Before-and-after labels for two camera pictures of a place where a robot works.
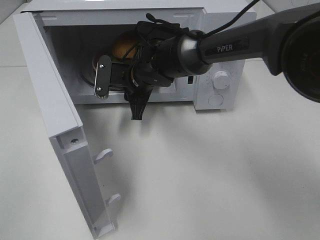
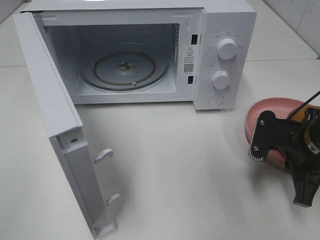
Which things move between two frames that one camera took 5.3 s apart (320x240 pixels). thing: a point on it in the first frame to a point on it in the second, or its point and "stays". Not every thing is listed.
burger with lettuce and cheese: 123,43 to 299,116
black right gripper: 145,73 to 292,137
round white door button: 216,99 stays
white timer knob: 220,80 stays
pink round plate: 95,61 to 282,108
